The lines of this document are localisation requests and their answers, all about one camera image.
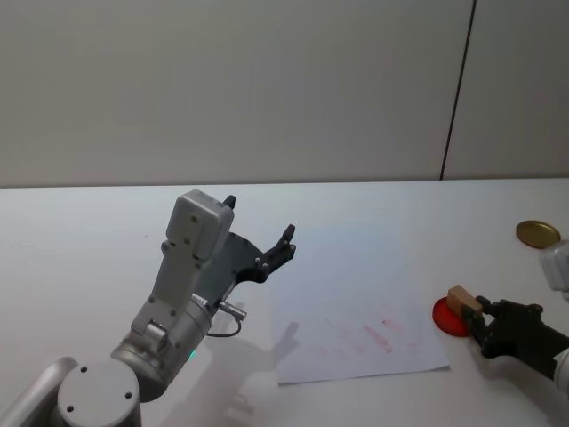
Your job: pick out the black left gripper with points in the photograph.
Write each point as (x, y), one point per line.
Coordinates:
(231, 262)

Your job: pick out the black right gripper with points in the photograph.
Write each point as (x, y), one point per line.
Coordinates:
(520, 331)

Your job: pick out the wooden block stamp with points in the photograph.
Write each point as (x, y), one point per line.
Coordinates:
(462, 299)

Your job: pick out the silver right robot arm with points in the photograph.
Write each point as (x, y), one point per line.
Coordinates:
(555, 267)

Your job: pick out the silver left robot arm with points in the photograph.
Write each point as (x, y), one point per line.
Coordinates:
(93, 391)

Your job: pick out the round red ink pad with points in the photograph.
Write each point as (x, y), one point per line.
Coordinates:
(444, 318)

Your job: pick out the round gold metal lid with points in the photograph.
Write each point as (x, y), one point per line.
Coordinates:
(538, 233)

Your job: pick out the white paper sheet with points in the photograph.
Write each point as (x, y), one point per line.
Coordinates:
(355, 329)

